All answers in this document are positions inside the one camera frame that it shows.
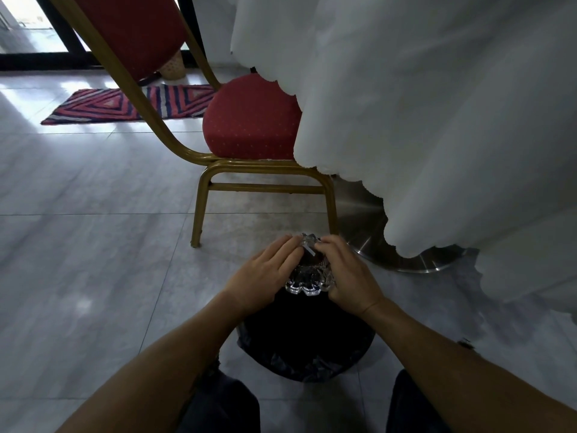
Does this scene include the person's right hand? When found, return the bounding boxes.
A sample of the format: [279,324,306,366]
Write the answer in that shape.
[314,235,386,318]

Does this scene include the person's left hand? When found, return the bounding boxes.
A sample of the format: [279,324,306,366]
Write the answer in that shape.
[223,235,306,317]

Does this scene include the clear glass ashtray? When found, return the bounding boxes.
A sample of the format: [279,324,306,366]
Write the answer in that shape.
[285,233,337,297]

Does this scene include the person's left forearm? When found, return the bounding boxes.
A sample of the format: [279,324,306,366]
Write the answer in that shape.
[56,288,253,433]

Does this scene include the person's right forearm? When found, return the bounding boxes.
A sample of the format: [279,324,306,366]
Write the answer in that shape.
[361,296,577,433]

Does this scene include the round metal table base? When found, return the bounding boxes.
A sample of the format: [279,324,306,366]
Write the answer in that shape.
[333,175,465,274]

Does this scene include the black bin with bag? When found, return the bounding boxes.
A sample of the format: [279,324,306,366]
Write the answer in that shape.
[236,287,376,384]

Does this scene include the person's dark trousers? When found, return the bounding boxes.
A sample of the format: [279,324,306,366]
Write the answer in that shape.
[177,361,452,433]

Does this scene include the white tablecloth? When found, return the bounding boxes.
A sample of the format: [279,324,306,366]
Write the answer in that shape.
[227,0,577,321]

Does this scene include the woven wicker basket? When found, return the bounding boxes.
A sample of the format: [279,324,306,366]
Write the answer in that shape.
[157,49,187,81]

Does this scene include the striped red and blue rug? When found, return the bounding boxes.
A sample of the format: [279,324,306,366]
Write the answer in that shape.
[41,84,217,126]

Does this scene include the red chair with gold frame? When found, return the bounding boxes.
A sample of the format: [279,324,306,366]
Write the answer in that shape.
[45,0,339,249]

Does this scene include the black door frame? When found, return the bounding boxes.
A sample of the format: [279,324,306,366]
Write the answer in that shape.
[0,0,204,72]

